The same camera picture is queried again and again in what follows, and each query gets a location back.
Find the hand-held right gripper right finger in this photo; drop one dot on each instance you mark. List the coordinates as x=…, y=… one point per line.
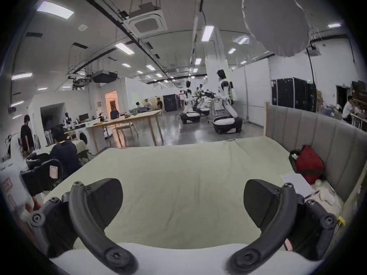
x=282, y=219

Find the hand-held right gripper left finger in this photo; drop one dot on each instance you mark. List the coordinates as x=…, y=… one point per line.
x=86, y=219

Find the black pen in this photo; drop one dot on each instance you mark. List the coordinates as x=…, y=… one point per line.
x=312, y=194

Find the white sheet of paper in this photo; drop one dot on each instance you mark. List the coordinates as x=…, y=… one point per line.
x=295, y=182

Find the white crumpled bag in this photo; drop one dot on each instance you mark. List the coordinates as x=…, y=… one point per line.
x=326, y=195

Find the black office chair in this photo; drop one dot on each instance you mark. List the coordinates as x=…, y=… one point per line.
x=40, y=176

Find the red and black bag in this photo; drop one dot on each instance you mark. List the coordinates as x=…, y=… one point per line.
x=309, y=162

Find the white washing machine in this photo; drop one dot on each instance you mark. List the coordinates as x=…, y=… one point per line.
x=86, y=137

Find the grey padded headboard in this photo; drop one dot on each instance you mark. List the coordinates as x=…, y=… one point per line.
x=315, y=133

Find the bed with pale green sheet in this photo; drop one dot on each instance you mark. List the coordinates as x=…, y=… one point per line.
x=183, y=182

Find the long wooden table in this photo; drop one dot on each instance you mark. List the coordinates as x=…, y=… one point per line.
x=134, y=116

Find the black flight cases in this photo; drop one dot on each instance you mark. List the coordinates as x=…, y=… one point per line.
x=292, y=93

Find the large white humanoid robot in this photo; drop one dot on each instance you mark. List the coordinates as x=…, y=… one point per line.
x=226, y=102

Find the group of people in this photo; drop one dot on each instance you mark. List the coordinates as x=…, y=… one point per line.
x=149, y=105

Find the grey photo umbrella on stand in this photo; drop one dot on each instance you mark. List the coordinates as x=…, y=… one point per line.
x=275, y=19

